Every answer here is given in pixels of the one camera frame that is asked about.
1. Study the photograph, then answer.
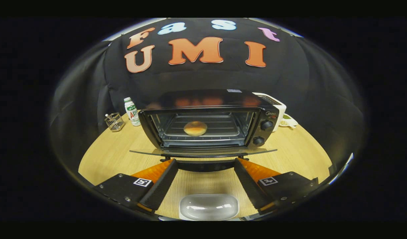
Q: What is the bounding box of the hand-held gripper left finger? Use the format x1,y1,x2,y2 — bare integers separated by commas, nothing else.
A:
93,158,179,212

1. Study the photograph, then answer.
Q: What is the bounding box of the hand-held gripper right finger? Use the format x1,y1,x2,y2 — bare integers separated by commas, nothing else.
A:
234,158,319,215

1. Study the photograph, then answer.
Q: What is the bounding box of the golden brown bagel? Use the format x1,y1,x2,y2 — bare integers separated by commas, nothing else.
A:
183,121,208,136

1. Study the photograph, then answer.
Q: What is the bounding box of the black toaster oven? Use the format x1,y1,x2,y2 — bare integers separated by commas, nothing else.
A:
130,89,280,172

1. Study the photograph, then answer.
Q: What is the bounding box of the white square plate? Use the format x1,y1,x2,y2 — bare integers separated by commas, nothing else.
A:
179,194,239,221

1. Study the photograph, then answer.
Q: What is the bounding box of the white green drink bottle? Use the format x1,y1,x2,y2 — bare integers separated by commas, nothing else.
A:
124,97,141,126

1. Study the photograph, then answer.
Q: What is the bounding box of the white boxy appliance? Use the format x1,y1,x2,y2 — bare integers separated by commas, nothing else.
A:
253,92,287,132

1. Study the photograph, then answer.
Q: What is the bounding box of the wire mesh holder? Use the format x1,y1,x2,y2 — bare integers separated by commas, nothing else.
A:
105,113,126,132

